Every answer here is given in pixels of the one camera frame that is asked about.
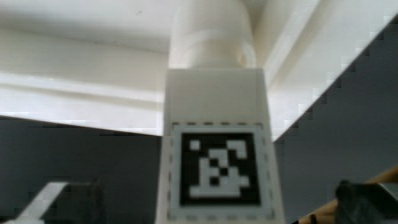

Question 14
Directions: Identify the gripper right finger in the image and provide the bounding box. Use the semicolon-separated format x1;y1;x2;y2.
333;181;398;224

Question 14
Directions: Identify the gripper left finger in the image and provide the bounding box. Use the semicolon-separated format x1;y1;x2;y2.
10;182;100;224

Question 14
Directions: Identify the white table leg with tag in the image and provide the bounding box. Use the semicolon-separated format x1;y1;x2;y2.
154;0;283;224

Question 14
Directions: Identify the white square tabletop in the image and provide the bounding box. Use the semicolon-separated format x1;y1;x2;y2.
0;0;398;135

